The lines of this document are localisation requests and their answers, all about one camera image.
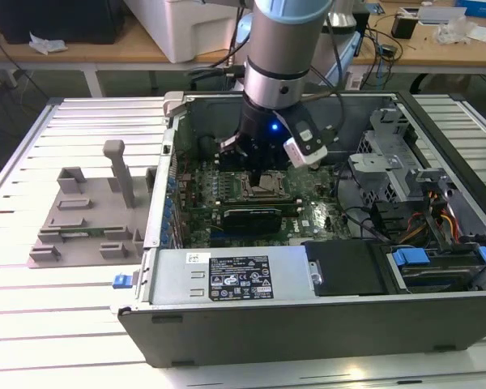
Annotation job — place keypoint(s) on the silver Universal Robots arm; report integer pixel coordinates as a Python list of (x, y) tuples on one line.
[(275, 61)]

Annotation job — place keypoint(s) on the RAM slot row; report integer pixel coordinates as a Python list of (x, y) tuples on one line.
[(259, 200)]

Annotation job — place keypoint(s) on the grey parts rack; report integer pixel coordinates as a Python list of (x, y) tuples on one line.
[(97, 198)]

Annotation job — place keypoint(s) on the light grey case latch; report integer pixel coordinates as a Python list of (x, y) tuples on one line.
[(173, 101)]

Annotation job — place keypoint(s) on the green motherboard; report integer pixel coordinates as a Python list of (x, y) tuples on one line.
[(316, 215)]

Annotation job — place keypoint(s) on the wooden desk with boxes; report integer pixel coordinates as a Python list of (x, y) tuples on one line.
[(429, 52)]

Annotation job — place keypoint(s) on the clear plastic bag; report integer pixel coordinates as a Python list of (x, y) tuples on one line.
[(453, 31)]

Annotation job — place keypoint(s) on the black plastic shroud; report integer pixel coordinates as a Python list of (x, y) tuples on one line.
[(344, 267)]

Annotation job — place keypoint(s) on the open black PC case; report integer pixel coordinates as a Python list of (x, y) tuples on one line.
[(308, 332)]

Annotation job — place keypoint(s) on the crumpled white paper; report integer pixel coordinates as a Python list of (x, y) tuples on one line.
[(46, 44)]

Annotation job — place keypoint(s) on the white power adapter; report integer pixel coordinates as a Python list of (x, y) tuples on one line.
[(354, 82)]

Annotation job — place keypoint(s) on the hard disk in blue carrier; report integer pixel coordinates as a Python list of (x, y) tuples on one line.
[(433, 271)]

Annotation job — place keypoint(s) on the blue cardboard box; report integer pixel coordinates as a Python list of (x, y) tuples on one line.
[(480, 7)]

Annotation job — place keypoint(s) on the small blue clip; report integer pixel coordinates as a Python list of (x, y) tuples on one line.
[(120, 281)]

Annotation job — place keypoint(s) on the metal drive cage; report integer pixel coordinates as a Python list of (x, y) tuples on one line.
[(382, 178)]

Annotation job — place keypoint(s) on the grey flat box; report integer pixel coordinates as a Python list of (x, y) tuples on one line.
[(441, 15)]

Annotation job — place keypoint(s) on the black graphics card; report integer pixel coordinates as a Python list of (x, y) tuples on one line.
[(251, 221)]

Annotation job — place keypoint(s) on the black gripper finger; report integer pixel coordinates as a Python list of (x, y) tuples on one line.
[(258, 178)]

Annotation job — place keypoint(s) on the silver power supply with label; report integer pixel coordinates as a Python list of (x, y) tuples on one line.
[(174, 279)]

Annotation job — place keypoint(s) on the black monitor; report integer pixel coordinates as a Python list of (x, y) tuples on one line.
[(52, 20)]

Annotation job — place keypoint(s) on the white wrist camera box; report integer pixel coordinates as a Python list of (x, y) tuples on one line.
[(308, 150)]

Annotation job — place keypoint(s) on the CPU socket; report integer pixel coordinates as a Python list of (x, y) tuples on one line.
[(246, 193)]

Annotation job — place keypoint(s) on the small black box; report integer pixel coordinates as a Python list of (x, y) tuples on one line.
[(403, 26)]

